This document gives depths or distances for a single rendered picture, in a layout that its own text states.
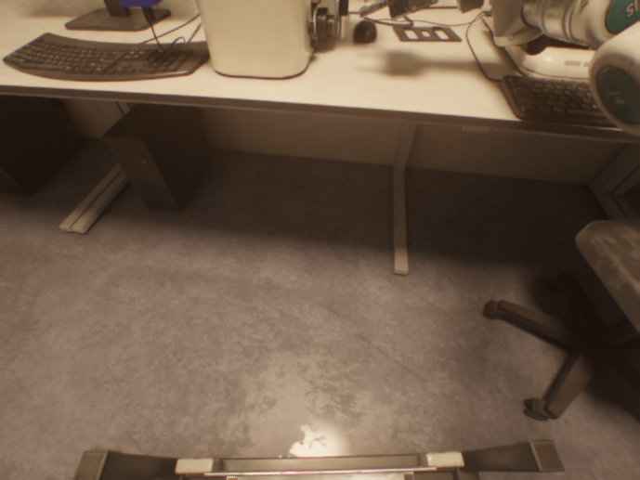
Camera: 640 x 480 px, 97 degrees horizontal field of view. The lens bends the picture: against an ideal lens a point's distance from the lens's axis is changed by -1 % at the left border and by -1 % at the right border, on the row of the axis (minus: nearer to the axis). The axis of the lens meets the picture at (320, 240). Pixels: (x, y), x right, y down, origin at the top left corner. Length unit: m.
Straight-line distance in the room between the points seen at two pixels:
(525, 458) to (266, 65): 0.74
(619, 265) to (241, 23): 0.93
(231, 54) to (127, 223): 1.12
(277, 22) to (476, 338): 1.08
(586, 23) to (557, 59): 0.30
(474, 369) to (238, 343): 0.79
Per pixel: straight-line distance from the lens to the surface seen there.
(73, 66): 0.87
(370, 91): 0.62
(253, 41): 0.65
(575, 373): 1.19
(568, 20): 0.52
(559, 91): 0.72
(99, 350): 1.29
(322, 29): 0.77
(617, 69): 0.37
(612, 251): 0.93
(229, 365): 1.08
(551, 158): 1.89
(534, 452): 0.49
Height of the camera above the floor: 1.00
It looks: 51 degrees down
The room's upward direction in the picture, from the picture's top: straight up
